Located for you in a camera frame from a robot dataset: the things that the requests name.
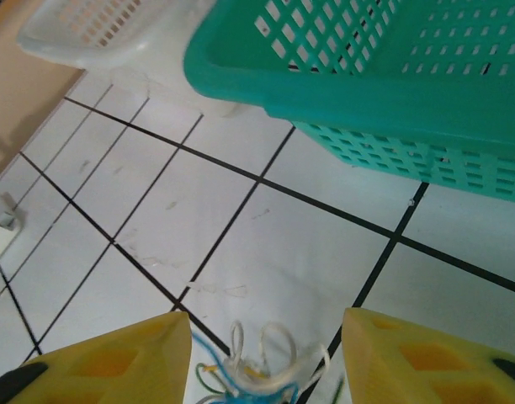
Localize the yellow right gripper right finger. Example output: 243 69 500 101
343 306 515 404

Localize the teal plastic basket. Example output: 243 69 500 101
183 0 515 203

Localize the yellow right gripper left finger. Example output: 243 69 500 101
0 311 194 404

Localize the thin green cable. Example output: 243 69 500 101
195 363 347 404

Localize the white plastic basket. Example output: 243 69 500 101
15 0 242 119

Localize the thin blue cable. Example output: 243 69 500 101
191 332 303 404

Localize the thin white cable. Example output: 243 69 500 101
227 321 332 396

